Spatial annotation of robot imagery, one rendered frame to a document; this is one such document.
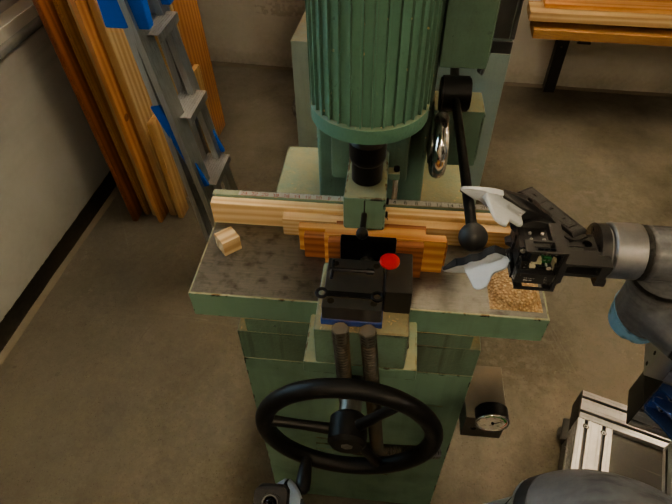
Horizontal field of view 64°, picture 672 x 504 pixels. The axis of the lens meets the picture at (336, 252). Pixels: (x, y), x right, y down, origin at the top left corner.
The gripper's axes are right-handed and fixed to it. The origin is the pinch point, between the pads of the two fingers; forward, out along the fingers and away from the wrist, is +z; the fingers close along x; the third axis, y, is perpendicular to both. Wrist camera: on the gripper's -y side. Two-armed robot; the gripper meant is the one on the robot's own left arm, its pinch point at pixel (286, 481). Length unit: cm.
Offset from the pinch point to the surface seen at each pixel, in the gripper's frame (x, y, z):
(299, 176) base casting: -8, -40, 56
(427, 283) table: 20.6, -28.8, 17.4
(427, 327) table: 21.1, -22.0, 14.5
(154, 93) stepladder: -53, -57, 80
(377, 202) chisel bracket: 11.3, -42.6, 15.8
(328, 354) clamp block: 5.4, -20.7, 4.2
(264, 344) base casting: -8.1, -13.9, 19.1
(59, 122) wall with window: -114, -44, 130
